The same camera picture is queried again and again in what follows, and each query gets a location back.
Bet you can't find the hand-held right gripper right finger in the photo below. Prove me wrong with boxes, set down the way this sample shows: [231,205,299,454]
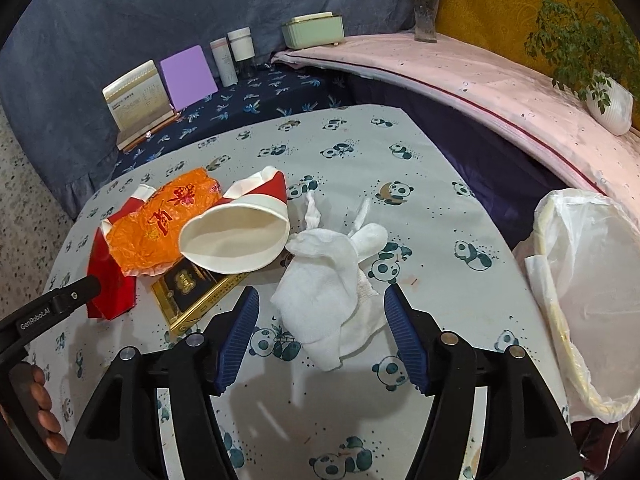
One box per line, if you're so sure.
[383,284,573,480]

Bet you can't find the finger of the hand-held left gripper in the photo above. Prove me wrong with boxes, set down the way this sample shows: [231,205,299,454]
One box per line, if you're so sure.
[0,275,102,357]

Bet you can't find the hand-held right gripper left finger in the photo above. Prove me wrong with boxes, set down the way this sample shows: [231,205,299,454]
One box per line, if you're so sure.
[59,286,261,480]

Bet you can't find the red paper box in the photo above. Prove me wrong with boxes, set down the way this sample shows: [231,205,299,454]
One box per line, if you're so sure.
[86,183,158,321]

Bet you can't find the black and gold box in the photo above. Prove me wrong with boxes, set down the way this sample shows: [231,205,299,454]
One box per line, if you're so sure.
[151,258,251,337]

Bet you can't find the white cloth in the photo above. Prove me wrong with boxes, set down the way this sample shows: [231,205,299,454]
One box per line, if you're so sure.
[270,190,391,372]

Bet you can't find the orange plastic bag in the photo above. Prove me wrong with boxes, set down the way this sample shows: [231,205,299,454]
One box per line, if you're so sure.
[107,167,223,277]

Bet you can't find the bin with white bag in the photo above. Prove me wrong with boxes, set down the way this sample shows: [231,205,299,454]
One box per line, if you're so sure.
[515,187,640,423]

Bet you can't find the person's left hand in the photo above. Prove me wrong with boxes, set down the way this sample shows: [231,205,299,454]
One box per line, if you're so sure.
[12,364,69,456]

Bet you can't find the panda print tablecloth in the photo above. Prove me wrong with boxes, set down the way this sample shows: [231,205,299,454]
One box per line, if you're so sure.
[25,104,571,480]

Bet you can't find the dark purple cloth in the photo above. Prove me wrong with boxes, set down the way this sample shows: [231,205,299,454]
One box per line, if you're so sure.
[345,74,568,248]

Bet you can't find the desk calendar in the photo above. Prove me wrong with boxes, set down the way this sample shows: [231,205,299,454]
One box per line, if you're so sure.
[102,60,181,151]

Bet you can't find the navy leaf print cloth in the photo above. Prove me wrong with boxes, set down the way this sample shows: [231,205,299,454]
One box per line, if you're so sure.
[111,62,351,181]

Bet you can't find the purple card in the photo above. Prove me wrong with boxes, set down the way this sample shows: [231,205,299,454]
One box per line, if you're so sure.
[159,45,219,111]

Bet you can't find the pink cloth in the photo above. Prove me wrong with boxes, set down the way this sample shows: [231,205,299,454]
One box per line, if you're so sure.
[270,34,640,213]

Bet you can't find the white tube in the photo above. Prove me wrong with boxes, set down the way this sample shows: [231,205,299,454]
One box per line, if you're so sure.
[210,38,239,87]

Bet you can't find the white capped bottle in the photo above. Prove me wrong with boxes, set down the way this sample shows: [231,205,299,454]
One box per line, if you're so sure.
[227,27,257,79]

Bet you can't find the blue-grey cloth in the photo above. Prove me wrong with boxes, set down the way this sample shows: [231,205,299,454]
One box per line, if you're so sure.
[0,0,416,221]

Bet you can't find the green plant in white pot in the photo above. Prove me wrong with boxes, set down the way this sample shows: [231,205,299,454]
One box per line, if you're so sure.
[487,0,636,136]

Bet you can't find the glass vase with red flowers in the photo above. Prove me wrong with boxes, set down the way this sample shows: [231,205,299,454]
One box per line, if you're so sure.
[390,0,455,43]

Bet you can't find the green tissue box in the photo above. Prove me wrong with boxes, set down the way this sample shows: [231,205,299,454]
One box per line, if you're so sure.
[281,11,347,51]

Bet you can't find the yellow cloth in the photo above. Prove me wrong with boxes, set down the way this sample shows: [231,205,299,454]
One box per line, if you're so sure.
[440,0,640,128]

